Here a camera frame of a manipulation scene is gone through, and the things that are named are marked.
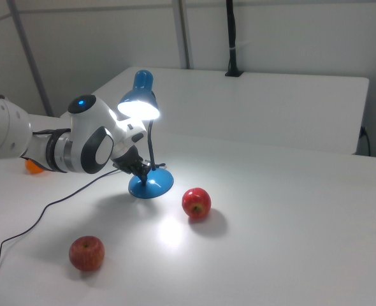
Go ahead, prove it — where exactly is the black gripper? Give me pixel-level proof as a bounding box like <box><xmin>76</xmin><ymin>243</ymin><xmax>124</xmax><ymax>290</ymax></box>
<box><xmin>112</xmin><ymin>146</ymin><xmax>152</xmax><ymax>187</ymax></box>

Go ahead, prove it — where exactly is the blue desk lamp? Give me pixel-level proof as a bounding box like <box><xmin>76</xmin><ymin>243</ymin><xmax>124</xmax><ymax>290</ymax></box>
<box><xmin>117</xmin><ymin>69</ymin><xmax>175</xmax><ymax>200</ymax></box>

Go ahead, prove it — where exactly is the bright red apple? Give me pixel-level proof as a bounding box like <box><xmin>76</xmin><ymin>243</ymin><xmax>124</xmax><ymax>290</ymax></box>
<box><xmin>181</xmin><ymin>187</ymin><xmax>212</xmax><ymax>220</ymax></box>

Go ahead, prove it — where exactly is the dull red apple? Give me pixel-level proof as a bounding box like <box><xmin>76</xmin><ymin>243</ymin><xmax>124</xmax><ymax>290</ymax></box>
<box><xmin>68</xmin><ymin>235</ymin><xmax>106</xmax><ymax>272</ymax></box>

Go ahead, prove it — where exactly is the orange mandarin fruit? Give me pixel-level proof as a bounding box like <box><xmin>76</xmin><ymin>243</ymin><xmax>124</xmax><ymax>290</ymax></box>
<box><xmin>24</xmin><ymin>159</ymin><xmax>45</xmax><ymax>175</ymax></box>

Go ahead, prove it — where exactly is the white table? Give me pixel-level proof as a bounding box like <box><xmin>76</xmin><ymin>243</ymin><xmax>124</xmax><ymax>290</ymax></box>
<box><xmin>59</xmin><ymin>66</ymin><xmax>370</xmax><ymax>156</ymax></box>

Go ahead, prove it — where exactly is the black pole with clamp base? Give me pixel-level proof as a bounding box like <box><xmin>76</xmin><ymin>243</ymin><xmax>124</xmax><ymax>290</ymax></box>
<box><xmin>224</xmin><ymin>0</ymin><xmax>244</xmax><ymax>78</ymax></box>

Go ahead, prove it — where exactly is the dark lamp power cord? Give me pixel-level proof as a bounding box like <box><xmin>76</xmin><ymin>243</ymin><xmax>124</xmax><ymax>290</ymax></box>
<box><xmin>0</xmin><ymin>163</ymin><xmax>167</xmax><ymax>294</ymax></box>

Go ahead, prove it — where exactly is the black robot wrist cable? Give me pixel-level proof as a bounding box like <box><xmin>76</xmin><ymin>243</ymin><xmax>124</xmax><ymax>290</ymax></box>
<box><xmin>31</xmin><ymin>127</ymin><xmax>72</xmax><ymax>136</ymax></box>

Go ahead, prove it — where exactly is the grey metal frame post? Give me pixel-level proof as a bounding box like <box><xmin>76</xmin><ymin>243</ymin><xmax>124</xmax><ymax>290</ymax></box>
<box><xmin>171</xmin><ymin>0</ymin><xmax>194</xmax><ymax>69</ymax></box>
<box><xmin>6</xmin><ymin>0</ymin><xmax>55</xmax><ymax>117</ymax></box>

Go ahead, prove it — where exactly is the black cable at wall socket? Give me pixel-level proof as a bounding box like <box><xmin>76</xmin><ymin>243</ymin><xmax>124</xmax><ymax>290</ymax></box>
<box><xmin>359</xmin><ymin>126</ymin><xmax>372</xmax><ymax>157</ymax></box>

